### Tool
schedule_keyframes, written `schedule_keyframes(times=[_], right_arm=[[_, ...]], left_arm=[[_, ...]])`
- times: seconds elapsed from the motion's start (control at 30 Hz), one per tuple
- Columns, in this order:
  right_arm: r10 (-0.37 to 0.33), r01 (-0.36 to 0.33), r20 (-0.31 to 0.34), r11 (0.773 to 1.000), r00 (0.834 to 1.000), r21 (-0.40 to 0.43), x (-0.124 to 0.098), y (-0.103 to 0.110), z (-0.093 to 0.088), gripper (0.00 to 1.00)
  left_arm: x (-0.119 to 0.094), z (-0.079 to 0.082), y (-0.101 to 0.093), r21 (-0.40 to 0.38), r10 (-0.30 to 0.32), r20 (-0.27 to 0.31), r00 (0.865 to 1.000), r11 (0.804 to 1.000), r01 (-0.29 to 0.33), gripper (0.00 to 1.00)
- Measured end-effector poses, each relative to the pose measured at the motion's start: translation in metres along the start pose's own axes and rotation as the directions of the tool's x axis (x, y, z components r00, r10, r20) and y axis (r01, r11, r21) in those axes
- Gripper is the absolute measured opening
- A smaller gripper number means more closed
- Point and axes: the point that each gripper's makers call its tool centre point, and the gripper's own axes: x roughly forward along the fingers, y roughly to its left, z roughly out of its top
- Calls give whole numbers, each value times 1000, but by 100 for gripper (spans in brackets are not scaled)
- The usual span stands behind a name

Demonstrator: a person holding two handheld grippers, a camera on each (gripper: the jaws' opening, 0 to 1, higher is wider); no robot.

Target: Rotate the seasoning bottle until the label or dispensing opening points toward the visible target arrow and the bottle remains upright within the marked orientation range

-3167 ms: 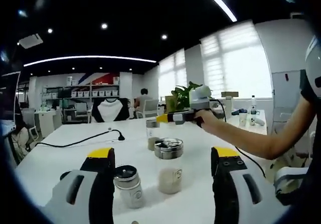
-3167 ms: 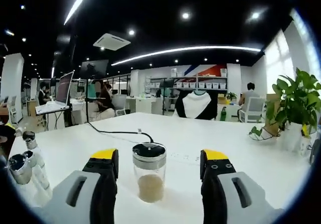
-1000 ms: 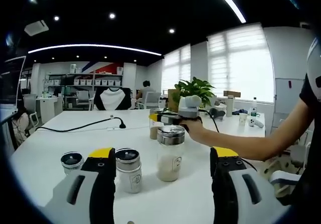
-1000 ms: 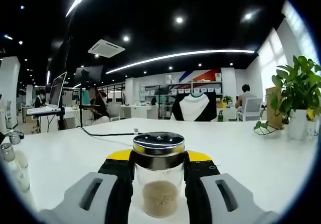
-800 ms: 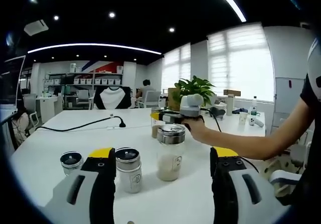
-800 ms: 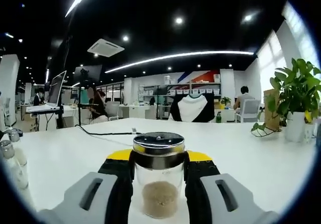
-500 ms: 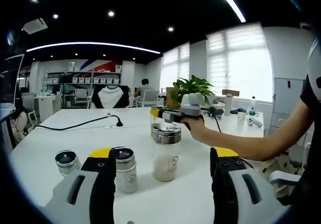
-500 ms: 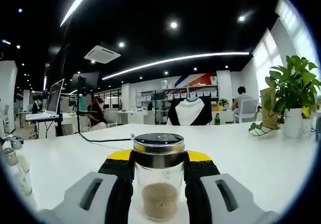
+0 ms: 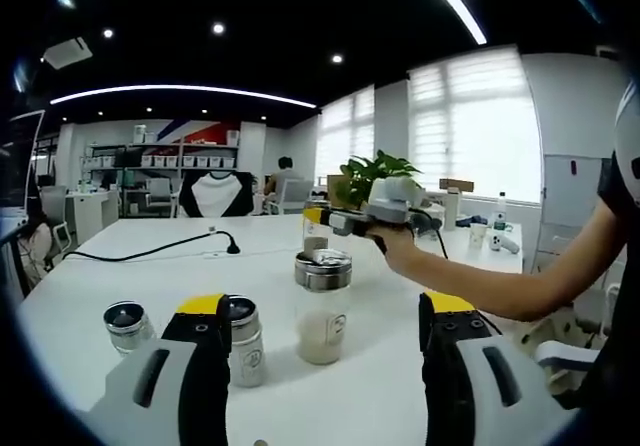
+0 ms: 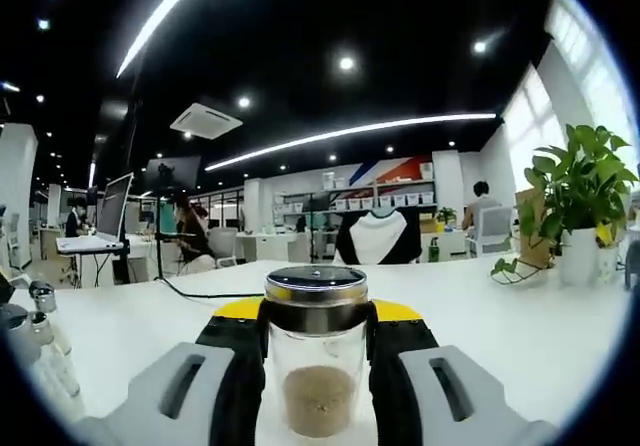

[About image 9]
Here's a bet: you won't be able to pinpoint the brown paper bag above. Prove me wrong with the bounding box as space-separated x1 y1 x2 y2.
327 174 351 207

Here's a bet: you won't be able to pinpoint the tall seasoning bottle beige contents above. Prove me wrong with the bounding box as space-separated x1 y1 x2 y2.
293 248 354 366

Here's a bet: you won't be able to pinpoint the clear water bottle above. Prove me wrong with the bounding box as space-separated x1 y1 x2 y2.
492 191 507 232

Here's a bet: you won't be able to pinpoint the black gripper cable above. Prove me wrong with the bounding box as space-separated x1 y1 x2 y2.
432 225 451 262

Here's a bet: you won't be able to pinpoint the long ceiling light strip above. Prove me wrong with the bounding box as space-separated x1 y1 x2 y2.
412 0 489 46
48 84 319 110

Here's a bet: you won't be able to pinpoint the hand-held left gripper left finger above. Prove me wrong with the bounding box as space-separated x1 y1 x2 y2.
82 291 233 446

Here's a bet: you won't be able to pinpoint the grey office chair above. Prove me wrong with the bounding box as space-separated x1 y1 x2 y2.
272 179 314 216
144 178 174 212

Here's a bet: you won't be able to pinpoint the green potted plant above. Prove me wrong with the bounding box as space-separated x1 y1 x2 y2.
339 149 424 207

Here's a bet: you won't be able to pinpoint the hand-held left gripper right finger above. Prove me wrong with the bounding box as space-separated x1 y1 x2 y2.
418 290 577 446

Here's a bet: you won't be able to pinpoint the window with white blinds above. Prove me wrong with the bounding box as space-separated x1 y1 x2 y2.
407 45 544 202
319 85 376 180

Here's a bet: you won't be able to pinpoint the white partition board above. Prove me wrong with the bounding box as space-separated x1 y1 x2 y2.
542 153 614 227

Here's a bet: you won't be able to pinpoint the tall seasoning bottle brown contents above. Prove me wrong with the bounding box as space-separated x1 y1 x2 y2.
301 204 332 257

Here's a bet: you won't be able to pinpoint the black power cable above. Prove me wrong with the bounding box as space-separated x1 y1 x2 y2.
62 230 241 263

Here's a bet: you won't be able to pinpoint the white thermos flask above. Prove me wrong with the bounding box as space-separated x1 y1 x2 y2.
443 189 460 231

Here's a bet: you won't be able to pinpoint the person's right hand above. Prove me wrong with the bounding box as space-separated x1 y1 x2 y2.
368 234 427 280

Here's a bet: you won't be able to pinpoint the small seasoning bottle white contents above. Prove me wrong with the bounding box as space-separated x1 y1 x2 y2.
103 301 157 356
227 294 266 389

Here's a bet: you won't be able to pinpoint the ceiling air conditioner unit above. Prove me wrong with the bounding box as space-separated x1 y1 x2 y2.
42 37 95 71

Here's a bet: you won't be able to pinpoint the white handheld controller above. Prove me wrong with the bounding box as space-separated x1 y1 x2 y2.
488 233 521 254

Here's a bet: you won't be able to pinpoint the white chair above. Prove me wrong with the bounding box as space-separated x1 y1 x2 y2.
519 310 616 397

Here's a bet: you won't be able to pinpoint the storage shelf with white bins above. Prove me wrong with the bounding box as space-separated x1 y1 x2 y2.
82 123 241 177

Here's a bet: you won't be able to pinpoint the group of ceiling spotlights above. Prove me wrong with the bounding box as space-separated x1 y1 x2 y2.
59 0 346 117

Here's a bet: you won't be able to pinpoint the white office desk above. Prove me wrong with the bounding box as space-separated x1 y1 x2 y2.
64 190 121 237

